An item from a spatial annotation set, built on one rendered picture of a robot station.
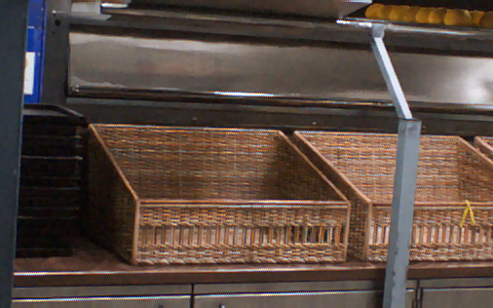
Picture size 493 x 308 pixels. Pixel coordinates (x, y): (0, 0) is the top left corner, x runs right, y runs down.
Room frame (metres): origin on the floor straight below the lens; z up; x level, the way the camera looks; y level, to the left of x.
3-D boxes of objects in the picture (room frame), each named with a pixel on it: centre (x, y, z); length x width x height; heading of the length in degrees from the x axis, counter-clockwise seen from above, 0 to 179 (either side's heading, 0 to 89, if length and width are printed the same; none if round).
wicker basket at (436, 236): (3.32, -0.39, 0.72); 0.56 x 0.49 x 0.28; 115
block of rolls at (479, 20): (4.19, -0.60, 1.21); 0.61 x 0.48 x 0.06; 24
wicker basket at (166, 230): (3.08, 0.15, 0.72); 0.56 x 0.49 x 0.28; 114
